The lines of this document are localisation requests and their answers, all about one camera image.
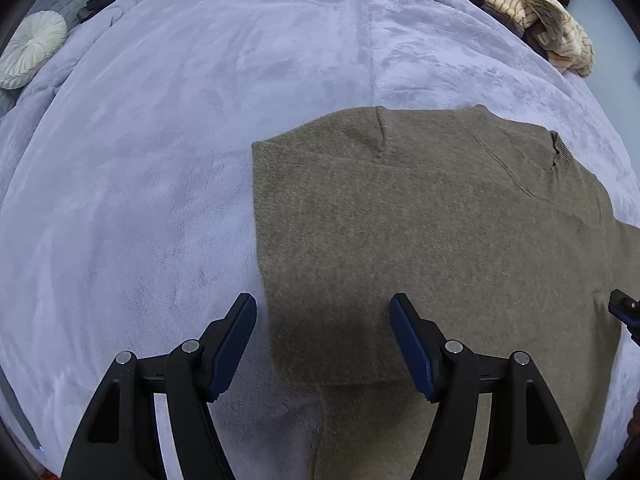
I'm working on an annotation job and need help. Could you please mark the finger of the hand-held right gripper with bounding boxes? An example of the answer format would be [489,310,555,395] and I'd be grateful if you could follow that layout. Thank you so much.
[607,289,640,347]

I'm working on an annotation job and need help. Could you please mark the olive knit sweater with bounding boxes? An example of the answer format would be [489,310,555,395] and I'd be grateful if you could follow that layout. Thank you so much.
[251,105,640,480]

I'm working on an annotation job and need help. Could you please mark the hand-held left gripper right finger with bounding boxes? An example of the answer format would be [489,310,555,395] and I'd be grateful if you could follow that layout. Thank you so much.
[389,293,586,480]

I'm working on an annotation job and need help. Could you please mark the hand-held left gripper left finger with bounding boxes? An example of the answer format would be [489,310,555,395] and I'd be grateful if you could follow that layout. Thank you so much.
[60,292,258,480]

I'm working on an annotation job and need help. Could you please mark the round white pleated cushion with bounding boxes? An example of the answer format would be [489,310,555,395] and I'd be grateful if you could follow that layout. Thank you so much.
[0,10,69,91]

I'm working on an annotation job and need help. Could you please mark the black strap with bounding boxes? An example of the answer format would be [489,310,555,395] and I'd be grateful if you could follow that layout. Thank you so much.
[77,0,135,23]

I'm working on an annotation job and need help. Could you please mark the beige striped clothes pile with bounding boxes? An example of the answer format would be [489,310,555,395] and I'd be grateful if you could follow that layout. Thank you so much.
[385,0,597,79]

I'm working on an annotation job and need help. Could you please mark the lavender fleece blanket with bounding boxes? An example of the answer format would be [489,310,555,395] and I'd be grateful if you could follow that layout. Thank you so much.
[0,0,640,480]

